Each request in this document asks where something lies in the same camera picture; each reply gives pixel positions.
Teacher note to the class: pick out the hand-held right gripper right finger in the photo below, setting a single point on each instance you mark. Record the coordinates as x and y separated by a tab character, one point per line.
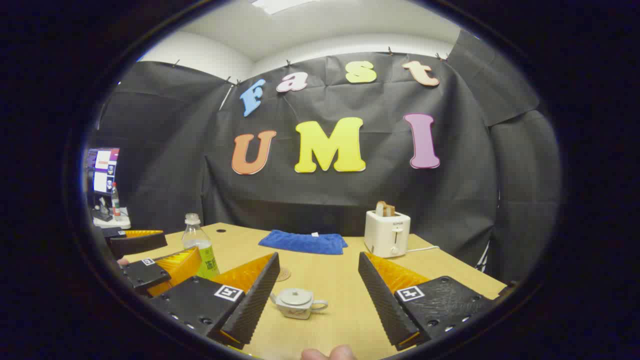
382	305

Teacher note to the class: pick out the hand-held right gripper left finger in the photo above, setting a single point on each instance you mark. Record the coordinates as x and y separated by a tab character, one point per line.
250	305

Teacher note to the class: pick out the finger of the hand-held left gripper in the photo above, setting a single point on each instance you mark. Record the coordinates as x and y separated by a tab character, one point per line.
137	244
145	275

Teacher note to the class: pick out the white teacup lid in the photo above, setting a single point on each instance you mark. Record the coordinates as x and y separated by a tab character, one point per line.
295	297

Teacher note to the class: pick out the round wooden coaster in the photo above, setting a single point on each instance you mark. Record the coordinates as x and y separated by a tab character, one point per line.
285	274

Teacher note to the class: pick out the white ceramic teacup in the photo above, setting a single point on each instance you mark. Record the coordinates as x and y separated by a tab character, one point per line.
300	309

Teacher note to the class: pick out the green label water bottle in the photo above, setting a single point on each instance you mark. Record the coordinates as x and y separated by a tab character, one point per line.
200	250

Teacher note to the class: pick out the red cap plastic bottle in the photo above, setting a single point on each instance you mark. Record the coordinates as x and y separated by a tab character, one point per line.
115	202

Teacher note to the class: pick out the white side table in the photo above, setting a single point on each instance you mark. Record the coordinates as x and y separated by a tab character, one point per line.
120	221

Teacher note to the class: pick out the white toaster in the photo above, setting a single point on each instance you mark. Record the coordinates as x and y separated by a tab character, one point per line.
386	232

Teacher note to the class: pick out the computer monitor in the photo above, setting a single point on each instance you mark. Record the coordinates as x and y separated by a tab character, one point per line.
103	170

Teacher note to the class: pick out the blue folded towel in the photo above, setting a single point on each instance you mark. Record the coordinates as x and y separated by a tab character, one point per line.
305	242

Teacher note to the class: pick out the bread slice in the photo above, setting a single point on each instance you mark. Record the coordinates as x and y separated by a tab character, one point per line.
384	208

